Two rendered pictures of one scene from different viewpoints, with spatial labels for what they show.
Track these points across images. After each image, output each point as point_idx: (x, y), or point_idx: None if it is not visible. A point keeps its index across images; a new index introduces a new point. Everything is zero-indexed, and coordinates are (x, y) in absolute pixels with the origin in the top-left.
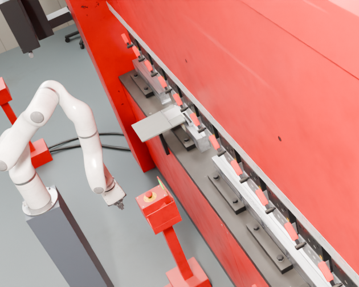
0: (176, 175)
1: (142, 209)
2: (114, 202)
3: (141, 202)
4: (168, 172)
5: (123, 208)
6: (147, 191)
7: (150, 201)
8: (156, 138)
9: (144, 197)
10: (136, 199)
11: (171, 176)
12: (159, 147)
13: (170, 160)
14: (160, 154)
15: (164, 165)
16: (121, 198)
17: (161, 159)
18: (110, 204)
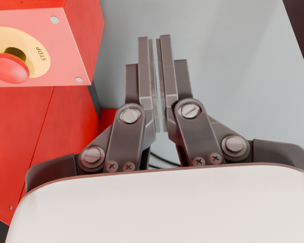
0: (2, 87)
1: (60, 6)
2: (219, 175)
3: (62, 49)
4: (60, 97)
5: (147, 41)
6: (31, 85)
7: (13, 28)
8: (20, 184)
9: (45, 64)
10: (85, 77)
11: (51, 88)
12: (32, 158)
13: None
14: (51, 138)
15: (60, 112)
16: (98, 179)
17: (61, 124)
18: (292, 173)
